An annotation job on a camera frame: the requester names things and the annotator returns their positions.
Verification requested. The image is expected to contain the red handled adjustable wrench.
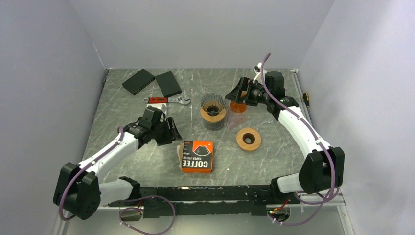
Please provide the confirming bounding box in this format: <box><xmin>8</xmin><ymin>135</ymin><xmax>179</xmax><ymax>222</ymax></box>
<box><xmin>143</xmin><ymin>96</ymin><xmax>191</xmax><ymax>105</ymax></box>

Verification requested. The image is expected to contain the black flat box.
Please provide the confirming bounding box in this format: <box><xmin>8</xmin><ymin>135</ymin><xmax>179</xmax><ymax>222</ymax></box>
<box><xmin>155</xmin><ymin>71</ymin><xmax>182</xmax><ymax>98</ymax></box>

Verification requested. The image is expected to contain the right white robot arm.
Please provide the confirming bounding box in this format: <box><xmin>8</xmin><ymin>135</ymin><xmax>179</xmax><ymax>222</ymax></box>
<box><xmin>225</xmin><ymin>71</ymin><xmax>345</xmax><ymax>203</ymax></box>

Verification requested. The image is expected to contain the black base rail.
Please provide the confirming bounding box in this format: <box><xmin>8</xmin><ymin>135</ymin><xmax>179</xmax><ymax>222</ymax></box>
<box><xmin>108</xmin><ymin>185</ymin><xmax>299</xmax><ymax>218</ymax></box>

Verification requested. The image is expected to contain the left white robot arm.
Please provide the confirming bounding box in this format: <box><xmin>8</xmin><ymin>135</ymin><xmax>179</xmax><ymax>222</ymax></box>
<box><xmin>53</xmin><ymin>107</ymin><xmax>182</xmax><ymax>221</ymax></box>

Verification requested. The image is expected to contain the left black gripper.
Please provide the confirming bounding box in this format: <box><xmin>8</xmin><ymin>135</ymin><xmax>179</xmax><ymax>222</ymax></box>
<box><xmin>151</xmin><ymin>117</ymin><xmax>182</xmax><ymax>146</ymax></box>

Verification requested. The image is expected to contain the grey ribbed glass dripper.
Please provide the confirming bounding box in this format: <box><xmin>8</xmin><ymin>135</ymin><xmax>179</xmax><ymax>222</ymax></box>
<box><xmin>200</xmin><ymin>93</ymin><xmax>225</xmax><ymax>116</ymax></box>

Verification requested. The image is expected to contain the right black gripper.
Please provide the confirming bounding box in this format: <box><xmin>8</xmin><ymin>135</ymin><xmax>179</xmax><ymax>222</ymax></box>
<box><xmin>225</xmin><ymin>77</ymin><xmax>271</xmax><ymax>107</ymax></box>

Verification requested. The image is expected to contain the white square adapter box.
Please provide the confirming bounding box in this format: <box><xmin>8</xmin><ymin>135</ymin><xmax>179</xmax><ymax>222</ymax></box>
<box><xmin>152</xmin><ymin>103</ymin><xmax>167</xmax><ymax>114</ymax></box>

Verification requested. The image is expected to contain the yellow black screwdriver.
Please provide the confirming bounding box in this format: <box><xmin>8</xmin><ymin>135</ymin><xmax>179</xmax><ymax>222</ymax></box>
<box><xmin>302</xmin><ymin>93</ymin><xmax>310</xmax><ymax>108</ymax></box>

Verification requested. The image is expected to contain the wooden dripper ring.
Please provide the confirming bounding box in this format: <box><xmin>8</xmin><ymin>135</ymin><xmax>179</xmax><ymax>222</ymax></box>
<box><xmin>236</xmin><ymin>127</ymin><xmax>262</xmax><ymax>152</ymax></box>
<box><xmin>200</xmin><ymin>107</ymin><xmax>227</xmax><ymax>124</ymax></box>

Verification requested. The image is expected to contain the orange coffee filter box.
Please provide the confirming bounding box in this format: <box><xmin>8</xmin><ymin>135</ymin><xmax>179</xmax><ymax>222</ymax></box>
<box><xmin>176</xmin><ymin>141</ymin><xmax>214</xmax><ymax>174</ymax></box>

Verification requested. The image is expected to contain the orange glass carafe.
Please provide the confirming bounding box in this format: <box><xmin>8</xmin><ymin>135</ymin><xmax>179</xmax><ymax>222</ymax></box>
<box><xmin>230</xmin><ymin>101</ymin><xmax>247</xmax><ymax>113</ymax></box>

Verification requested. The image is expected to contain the black network switch box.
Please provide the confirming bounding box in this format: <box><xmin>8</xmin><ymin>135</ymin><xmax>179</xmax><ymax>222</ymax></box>
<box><xmin>122</xmin><ymin>69</ymin><xmax>155</xmax><ymax>95</ymax></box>

